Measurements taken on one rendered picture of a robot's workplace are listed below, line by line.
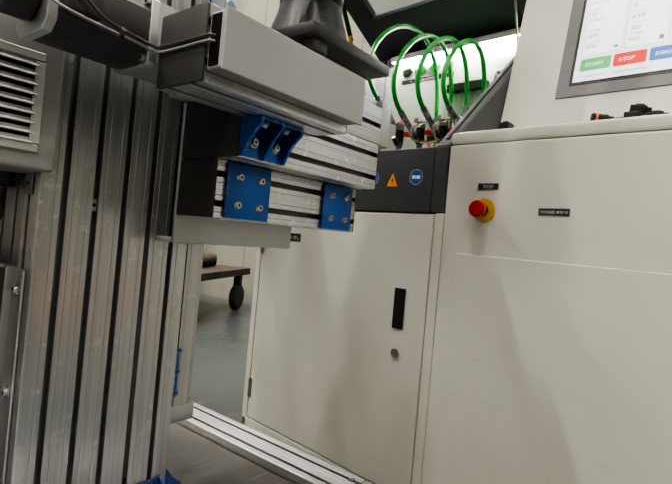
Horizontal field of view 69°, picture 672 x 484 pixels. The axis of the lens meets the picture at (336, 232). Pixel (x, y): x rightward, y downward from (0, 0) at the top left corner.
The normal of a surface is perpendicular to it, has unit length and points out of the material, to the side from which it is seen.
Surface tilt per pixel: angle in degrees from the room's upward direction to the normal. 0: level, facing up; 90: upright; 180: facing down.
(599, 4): 76
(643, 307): 90
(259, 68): 90
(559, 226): 90
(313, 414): 90
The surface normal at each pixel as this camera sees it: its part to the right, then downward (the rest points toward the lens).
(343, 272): -0.69, -0.07
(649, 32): -0.65, -0.30
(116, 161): 0.79, 0.07
